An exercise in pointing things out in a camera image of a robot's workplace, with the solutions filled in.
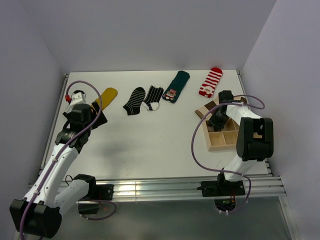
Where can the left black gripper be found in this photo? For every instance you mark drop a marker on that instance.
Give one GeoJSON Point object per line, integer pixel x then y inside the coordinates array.
{"type": "Point", "coordinates": [100, 120]}

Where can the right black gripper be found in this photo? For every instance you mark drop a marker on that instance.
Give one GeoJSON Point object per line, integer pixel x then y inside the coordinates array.
{"type": "Point", "coordinates": [219, 126]}

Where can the cream and brown sock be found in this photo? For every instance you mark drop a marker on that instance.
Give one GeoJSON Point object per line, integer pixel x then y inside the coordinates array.
{"type": "Point", "coordinates": [203, 110]}

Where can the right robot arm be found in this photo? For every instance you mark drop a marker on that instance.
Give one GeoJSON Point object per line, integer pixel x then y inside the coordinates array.
{"type": "Point", "coordinates": [255, 140]}

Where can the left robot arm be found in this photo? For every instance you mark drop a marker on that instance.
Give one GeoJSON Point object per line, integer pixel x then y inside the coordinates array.
{"type": "Point", "coordinates": [41, 210]}

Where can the wooden compartment tray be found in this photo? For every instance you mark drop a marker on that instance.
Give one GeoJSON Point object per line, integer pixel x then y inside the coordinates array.
{"type": "Point", "coordinates": [226, 139]}

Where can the mustard yellow sock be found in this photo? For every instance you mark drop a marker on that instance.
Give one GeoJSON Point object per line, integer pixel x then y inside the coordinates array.
{"type": "Point", "coordinates": [106, 98]}

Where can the red white striped santa sock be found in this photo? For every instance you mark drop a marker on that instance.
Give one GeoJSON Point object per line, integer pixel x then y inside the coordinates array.
{"type": "Point", "coordinates": [210, 83]}

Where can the black horizontal-striped ankle sock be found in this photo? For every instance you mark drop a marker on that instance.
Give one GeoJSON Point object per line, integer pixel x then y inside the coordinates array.
{"type": "Point", "coordinates": [133, 105]}

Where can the black vertical-striped ankle sock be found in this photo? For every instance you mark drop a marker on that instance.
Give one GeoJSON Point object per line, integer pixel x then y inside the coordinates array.
{"type": "Point", "coordinates": [152, 99]}

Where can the dark green reindeer sock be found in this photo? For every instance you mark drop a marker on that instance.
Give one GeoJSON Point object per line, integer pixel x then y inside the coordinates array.
{"type": "Point", "coordinates": [172, 93]}

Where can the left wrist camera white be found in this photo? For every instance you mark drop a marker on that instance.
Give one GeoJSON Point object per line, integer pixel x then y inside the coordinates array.
{"type": "Point", "coordinates": [76, 98]}

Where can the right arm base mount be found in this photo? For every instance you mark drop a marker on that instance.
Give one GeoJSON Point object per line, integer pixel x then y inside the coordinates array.
{"type": "Point", "coordinates": [223, 192]}

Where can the aluminium table frame rail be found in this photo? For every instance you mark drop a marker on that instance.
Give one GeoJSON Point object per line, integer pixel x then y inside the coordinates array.
{"type": "Point", "coordinates": [178, 189]}

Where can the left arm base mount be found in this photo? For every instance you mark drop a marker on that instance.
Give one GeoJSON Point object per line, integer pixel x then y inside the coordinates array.
{"type": "Point", "coordinates": [102, 192]}

